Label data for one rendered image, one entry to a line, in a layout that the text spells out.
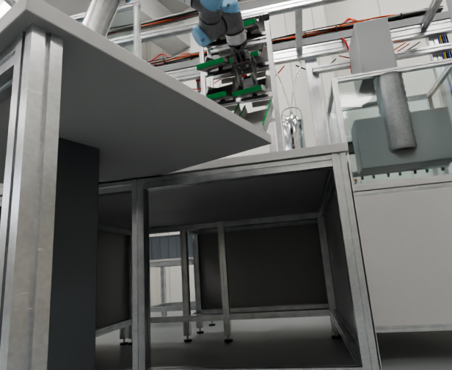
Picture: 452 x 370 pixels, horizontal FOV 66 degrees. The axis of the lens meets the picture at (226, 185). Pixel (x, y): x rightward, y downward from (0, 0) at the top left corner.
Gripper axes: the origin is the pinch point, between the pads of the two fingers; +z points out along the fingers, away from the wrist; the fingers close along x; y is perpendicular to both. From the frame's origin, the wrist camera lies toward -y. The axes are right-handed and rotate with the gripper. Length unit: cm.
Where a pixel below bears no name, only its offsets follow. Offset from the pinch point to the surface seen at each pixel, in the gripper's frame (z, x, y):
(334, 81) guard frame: 48, 46, -49
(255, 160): 0.0, -0.9, 46.1
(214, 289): 178, -67, 12
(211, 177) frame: 2, -17, 48
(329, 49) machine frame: 67, 57, -114
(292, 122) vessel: 67, 18, -44
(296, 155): 0.5, 13.0, 47.1
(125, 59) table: -60, -14, 73
